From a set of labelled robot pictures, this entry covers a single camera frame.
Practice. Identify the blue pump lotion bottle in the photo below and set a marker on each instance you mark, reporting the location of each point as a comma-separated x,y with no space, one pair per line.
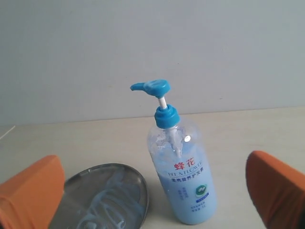
176,149

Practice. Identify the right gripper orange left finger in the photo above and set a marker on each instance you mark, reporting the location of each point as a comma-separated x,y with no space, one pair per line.
30,199

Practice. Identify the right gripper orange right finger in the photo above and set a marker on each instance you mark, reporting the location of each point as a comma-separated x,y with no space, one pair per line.
277,191

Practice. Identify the blue soap smear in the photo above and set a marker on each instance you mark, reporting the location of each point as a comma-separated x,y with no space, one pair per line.
117,206

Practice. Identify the round stainless steel plate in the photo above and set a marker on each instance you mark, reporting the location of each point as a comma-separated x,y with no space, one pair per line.
80,189

